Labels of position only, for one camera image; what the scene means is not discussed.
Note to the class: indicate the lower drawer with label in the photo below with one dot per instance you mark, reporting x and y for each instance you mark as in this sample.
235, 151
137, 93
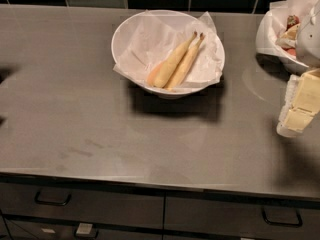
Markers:
82, 231

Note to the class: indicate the black left drawer handle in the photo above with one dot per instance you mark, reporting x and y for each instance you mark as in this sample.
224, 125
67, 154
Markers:
52, 199

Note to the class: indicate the white paper liner right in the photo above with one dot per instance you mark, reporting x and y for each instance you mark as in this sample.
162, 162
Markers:
293, 4

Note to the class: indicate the red strawberries pile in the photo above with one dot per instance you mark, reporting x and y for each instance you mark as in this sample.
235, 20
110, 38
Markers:
292, 34

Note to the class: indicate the right drawer front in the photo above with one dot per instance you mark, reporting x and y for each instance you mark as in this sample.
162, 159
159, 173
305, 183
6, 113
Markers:
234, 219

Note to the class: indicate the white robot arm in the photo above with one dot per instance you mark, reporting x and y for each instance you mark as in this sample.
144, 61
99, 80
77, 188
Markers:
308, 41

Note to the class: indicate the black right drawer handle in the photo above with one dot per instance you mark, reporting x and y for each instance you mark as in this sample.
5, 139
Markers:
283, 217

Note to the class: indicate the white bowl with strawberries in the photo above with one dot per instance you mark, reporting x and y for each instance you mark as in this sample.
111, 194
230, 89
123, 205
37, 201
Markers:
271, 27

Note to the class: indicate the left drawer front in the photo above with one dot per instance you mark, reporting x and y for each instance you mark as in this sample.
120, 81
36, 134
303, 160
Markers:
86, 205

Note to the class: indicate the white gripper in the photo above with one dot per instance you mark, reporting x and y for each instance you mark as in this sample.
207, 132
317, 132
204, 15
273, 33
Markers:
309, 40

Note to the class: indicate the black drawer handle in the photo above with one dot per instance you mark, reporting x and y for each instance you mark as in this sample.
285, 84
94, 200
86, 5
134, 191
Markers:
52, 199
283, 217

